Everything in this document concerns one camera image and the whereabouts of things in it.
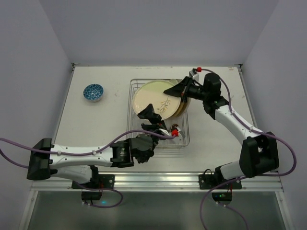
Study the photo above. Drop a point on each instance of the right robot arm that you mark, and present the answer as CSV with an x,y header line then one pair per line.
x,y
259,152

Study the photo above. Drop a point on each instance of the cream plate green band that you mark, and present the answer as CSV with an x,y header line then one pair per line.
x,y
175,82

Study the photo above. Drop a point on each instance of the aluminium front mounting rail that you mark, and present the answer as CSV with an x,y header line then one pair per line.
x,y
165,182

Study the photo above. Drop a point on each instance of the cream plate rightmost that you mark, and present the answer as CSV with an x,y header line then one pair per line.
x,y
188,103

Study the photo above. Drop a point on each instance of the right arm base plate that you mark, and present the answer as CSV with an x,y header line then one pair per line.
x,y
207,180

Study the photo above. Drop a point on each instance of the metal wire dish rack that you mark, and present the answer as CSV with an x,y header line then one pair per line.
x,y
133,122

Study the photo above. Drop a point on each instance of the blue patterned bowl red outside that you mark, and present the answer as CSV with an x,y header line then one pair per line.
x,y
93,92

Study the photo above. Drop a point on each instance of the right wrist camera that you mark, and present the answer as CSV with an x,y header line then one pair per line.
x,y
193,74

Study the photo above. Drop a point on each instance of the cream plate yellow band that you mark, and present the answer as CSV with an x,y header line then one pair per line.
x,y
184,107

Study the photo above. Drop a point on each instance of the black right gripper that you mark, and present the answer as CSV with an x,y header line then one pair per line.
x,y
184,86

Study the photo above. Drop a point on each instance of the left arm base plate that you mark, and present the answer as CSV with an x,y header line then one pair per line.
x,y
101,181

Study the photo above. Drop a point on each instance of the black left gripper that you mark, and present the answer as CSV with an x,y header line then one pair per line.
x,y
155,126

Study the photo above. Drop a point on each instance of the brown striped mug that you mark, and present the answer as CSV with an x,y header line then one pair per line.
x,y
176,125

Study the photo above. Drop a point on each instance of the aluminium table edge rail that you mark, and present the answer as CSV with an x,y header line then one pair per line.
x,y
239,68

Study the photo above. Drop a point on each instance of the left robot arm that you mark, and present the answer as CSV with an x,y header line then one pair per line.
x,y
80,164

